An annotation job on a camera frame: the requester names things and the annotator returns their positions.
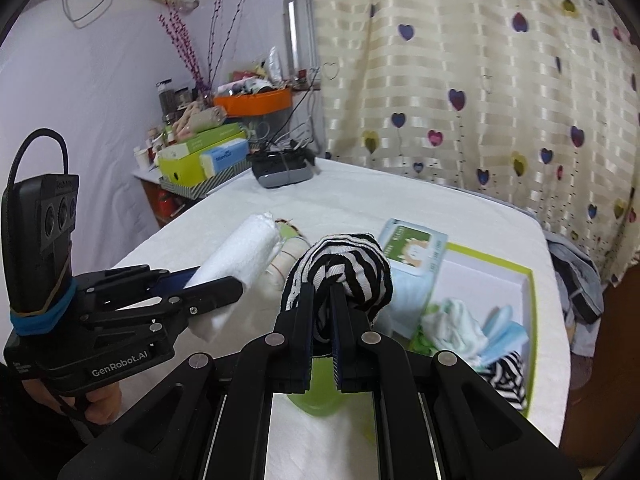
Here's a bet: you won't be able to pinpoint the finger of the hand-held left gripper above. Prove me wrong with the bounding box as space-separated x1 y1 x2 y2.
150 276 246 331
100 267 201 293

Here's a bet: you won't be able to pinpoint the window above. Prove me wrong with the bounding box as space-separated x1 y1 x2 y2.
281 0 321 78

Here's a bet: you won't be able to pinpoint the red brown side table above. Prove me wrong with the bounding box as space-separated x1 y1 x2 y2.
132 167 201 228

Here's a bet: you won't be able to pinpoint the blue tissue pack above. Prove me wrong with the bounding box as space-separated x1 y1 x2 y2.
200 137 251 171

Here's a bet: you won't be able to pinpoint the green flat box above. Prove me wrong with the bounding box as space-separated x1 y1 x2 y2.
192 122 249 148

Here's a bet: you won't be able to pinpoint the orange tray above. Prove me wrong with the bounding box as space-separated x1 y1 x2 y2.
213 86 292 118

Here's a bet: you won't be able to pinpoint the person's left forearm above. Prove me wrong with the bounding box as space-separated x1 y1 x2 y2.
0 360 91 480

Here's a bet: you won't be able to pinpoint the green-edged white box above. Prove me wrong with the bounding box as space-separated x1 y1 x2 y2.
407 242 537 418

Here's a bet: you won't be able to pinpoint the beige rolled towel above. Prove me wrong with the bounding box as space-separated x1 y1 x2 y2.
265 217 313 306

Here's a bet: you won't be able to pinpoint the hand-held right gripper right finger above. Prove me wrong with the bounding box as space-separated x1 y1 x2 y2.
327 285 561 480

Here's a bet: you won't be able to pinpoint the black grey device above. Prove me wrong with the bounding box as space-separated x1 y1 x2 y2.
250 150 316 190

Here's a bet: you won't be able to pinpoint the black cable loop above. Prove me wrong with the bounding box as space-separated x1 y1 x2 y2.
7 129 69 186

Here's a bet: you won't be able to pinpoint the cream heart print curtain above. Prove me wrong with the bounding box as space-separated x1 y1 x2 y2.
310 0 640 288

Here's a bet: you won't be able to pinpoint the green white wet wipes pack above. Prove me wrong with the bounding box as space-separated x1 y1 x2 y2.
376 218 448 268

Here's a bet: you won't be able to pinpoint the green round cup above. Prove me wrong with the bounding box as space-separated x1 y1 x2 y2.
287 355 376 418

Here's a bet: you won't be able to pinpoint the white towel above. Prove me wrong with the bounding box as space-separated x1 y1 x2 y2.
187 212 283 343

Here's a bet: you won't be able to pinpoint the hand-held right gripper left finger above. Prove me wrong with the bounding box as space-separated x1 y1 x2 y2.
57 287 321 480

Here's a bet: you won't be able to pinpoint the person's left hand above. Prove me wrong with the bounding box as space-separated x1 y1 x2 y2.
22 379 122 426

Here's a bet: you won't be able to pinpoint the pink rolled cloth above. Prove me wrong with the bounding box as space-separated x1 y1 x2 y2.
172 101 226 138

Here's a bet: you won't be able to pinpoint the light blue face mask pack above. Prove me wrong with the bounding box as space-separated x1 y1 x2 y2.
385 260 441 336

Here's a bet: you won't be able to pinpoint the yellow-green box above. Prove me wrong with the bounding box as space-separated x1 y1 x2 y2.
157 140 211 186

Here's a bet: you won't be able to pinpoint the white rolled sock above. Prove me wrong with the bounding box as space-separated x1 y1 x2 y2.
420 297 490 361

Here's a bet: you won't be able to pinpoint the black white striped sock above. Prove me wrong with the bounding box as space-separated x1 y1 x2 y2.
280 231 394 356
475 352 528 413

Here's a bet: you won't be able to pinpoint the glass jar with dark lid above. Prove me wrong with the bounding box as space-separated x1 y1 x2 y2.
156 79 176 116

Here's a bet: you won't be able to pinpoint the decorative purple branches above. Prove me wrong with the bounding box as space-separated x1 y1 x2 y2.
158 0 251 96

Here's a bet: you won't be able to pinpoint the dark clothes pile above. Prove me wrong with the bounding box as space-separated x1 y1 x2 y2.
547 237 603 356

